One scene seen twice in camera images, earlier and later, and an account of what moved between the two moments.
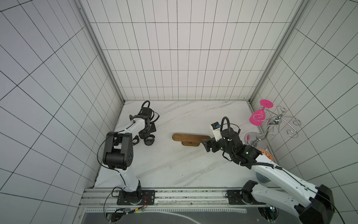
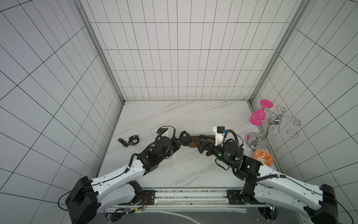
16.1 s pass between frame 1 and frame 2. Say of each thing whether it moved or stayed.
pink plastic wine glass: stayed
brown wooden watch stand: stayed
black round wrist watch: moved
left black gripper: moved
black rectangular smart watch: moved
